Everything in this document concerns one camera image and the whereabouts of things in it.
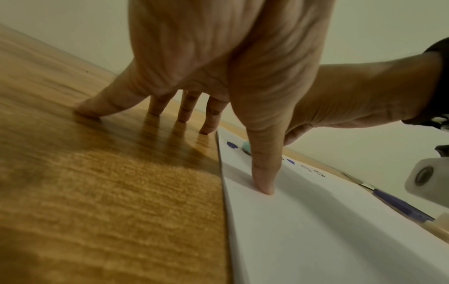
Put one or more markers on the white paper sheet blue marks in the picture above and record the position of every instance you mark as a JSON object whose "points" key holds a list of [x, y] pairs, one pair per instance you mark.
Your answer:
{"points": [[315, 235]]}

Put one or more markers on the white device with round lens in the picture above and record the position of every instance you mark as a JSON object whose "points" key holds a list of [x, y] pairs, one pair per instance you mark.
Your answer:
{"points": [[426, 180]]}

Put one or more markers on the person's left hand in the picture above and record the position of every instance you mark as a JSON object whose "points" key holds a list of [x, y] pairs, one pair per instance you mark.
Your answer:
{"points": [[217, 47]]}

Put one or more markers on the blue utility knife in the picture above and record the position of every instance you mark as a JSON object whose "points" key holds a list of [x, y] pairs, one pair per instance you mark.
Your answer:
{"points": [[400, 205]]}

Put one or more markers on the person's right hand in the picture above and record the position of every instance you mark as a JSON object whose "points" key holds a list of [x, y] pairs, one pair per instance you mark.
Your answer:
{"points": [[364, 94]]}

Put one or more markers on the teal round object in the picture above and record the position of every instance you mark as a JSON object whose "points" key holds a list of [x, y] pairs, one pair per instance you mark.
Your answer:
{"points": [[247, 147]]}

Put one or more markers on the cream plastic object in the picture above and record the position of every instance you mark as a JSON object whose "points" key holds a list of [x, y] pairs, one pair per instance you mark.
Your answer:
{"points": [[438, 226]]}

